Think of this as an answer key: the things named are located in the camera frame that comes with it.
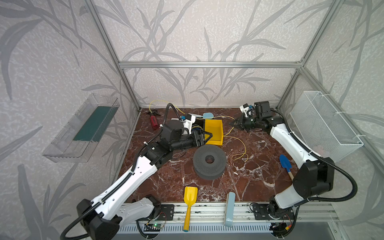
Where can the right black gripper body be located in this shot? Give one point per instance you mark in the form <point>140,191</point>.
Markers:
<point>246,122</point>

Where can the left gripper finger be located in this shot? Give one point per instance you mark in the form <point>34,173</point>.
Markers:
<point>207,142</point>
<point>207,135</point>

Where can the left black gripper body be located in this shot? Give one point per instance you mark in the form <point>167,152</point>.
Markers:
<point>198,139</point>

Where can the grey perforated cable spool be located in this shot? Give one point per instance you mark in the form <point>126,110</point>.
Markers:
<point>209,162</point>

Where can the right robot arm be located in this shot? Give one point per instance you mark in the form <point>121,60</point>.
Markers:
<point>316,173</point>

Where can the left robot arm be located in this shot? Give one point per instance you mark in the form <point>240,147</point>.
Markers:
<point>103,216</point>

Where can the black storage bin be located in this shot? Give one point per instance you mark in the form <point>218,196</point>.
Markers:
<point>196,127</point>

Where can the yellow storage bin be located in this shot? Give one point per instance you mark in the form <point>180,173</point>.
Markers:
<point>215,127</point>

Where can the red black hand tool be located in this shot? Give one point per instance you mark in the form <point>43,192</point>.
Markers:
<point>153,119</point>

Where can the yellow plastic scoop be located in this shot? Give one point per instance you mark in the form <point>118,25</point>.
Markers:
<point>190,199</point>

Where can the pink object in basket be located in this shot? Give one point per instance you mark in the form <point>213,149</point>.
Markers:
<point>321,151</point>

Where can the light blue grey bar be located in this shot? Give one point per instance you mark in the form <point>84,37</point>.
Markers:
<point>229,210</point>

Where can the green circuit board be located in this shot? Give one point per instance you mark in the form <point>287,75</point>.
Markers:
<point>156,227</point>

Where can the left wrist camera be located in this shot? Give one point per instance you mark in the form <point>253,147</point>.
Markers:
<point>187,120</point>

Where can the blue shovel wooden handle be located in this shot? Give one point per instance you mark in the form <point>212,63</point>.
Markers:
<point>286,165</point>

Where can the white wire mesh basket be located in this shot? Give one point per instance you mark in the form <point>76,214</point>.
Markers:
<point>320,123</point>

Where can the aluminium frame rail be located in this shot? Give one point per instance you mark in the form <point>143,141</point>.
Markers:
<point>252,65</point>

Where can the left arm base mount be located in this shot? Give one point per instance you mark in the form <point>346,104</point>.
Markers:
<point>163,212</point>

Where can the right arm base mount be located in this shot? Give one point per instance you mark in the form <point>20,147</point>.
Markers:
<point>267,212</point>

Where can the clear plastic wall tray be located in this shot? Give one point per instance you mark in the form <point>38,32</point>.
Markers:
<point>79,138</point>

